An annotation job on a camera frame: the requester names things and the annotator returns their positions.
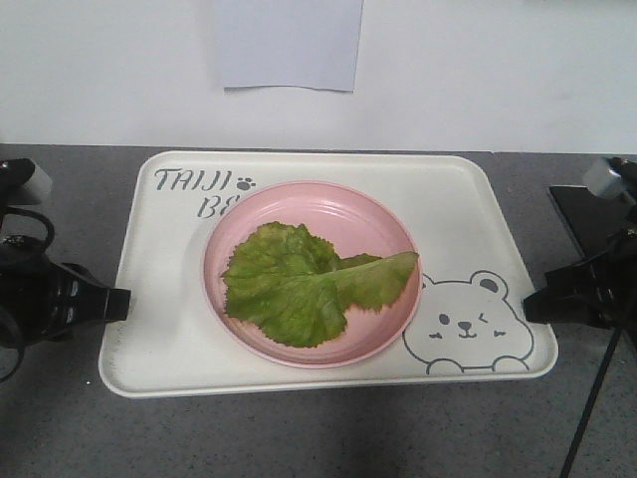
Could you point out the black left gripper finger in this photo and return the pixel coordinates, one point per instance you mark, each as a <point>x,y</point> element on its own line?
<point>95,302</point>

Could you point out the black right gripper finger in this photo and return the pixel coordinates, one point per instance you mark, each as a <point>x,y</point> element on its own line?
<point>572,295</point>

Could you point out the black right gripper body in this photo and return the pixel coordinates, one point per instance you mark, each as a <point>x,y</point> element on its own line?
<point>606,283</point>

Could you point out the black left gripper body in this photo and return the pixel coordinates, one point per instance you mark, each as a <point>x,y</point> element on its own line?
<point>36,293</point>

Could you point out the cream bear print tray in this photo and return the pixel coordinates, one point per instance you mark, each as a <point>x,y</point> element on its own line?
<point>470,324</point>

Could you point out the green lettuce leaf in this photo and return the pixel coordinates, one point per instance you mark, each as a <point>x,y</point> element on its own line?
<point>293,286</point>

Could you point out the pink round plate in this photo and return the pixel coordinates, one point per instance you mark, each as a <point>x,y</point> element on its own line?
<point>355,224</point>

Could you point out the black glass gas stove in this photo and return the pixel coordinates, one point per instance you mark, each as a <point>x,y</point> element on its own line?
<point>593,222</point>

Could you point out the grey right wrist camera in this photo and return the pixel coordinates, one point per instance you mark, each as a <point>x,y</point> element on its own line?
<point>612,178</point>

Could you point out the white paper sheet on wall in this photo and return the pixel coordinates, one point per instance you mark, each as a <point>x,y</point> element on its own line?
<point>300,44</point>

